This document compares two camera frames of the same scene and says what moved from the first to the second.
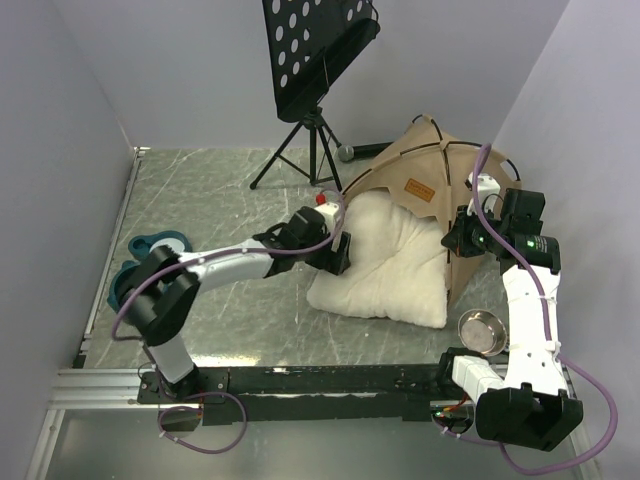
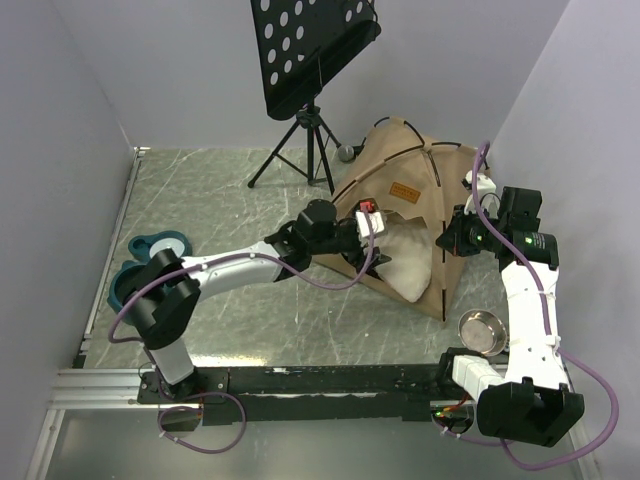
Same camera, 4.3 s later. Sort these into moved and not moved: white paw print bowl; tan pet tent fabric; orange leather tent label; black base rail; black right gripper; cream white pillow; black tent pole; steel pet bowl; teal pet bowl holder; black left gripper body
Moved: orange leather tent label; black tent pole; cream white pillow; black left gripper body; tan pet tent fabric
Not moved: white paw print bowl; steel pet bowl; black right gripper; black base rail; teal pet bowl holder
